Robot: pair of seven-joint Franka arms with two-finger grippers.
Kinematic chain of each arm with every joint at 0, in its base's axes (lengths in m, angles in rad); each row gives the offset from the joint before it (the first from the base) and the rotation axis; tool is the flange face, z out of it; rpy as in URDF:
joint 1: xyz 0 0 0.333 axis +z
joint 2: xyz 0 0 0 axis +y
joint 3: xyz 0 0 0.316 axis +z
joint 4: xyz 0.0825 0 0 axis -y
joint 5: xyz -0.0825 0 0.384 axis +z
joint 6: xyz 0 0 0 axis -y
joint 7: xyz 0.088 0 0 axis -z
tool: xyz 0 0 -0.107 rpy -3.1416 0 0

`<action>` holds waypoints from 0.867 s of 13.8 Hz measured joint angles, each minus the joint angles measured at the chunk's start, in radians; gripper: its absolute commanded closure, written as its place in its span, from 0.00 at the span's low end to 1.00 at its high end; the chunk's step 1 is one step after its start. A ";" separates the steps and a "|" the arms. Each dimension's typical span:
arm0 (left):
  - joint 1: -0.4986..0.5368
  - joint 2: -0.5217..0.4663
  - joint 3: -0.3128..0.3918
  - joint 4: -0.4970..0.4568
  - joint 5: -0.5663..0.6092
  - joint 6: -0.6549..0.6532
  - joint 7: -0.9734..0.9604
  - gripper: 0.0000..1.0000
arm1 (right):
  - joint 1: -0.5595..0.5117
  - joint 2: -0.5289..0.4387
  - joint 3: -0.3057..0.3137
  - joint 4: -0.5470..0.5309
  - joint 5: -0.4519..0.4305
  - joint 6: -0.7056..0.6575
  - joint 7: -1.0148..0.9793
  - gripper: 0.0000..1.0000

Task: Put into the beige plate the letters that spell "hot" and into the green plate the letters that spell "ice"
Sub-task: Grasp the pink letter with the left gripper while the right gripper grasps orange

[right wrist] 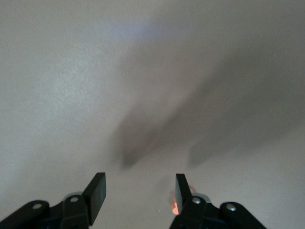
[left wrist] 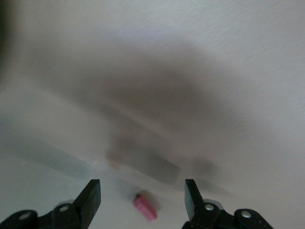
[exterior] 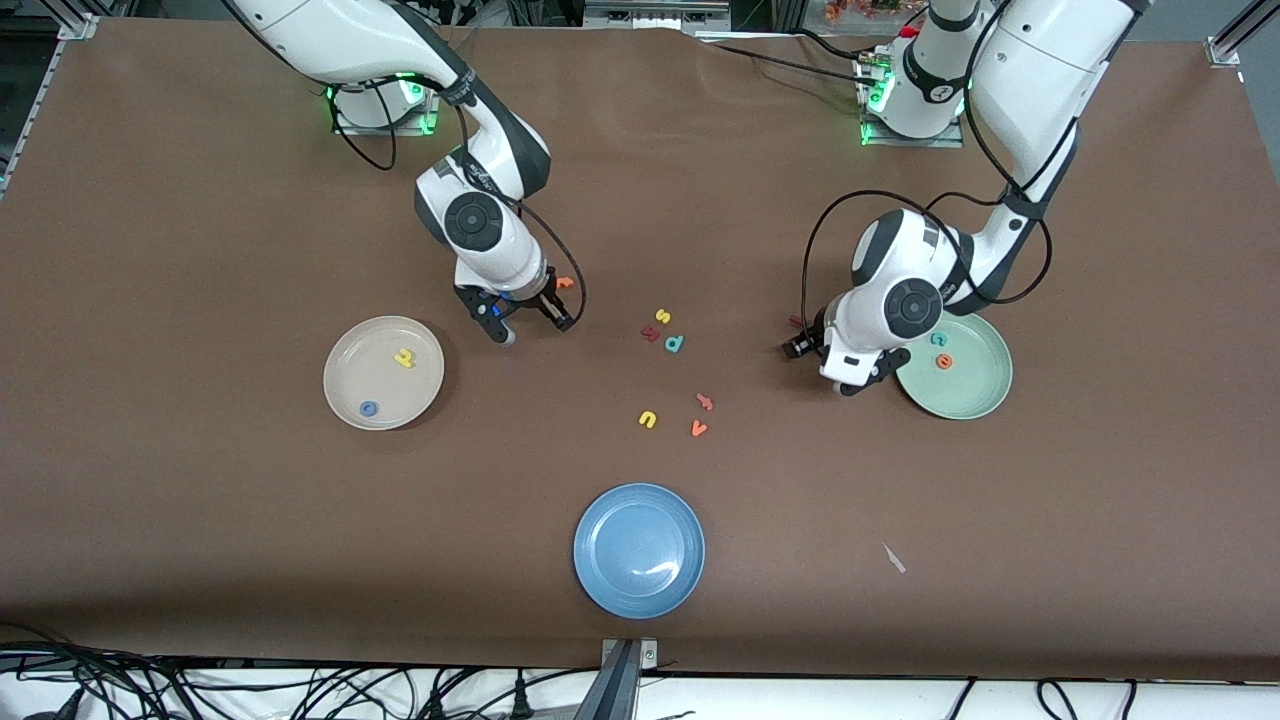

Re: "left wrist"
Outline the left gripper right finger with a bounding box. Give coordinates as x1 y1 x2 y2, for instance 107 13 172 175
182 179 272 229

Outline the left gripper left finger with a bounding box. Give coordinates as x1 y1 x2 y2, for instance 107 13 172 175
0 179 101 229

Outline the maroon foam letter l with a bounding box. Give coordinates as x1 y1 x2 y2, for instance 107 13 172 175
132 190 158 222

